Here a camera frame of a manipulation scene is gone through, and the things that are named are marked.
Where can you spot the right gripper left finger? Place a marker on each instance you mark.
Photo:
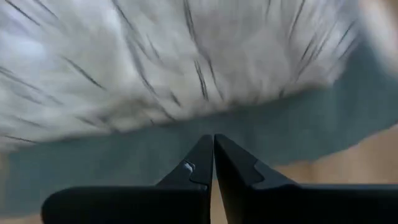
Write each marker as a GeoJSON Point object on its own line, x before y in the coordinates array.
{"type": "Point", "coordinates": [130, 205]}

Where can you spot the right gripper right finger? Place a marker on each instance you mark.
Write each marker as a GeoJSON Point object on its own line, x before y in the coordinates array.
{"type": "Point", "coordinates": [304, 205]}

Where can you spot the teal shirt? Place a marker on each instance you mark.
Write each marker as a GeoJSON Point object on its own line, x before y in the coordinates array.
{"type": "Point", "coordinates": [93, 161]}

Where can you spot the grey patterned garment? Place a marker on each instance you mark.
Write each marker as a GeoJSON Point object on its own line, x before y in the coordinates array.
{"type": "Point", "coordinates": [155, 56]}

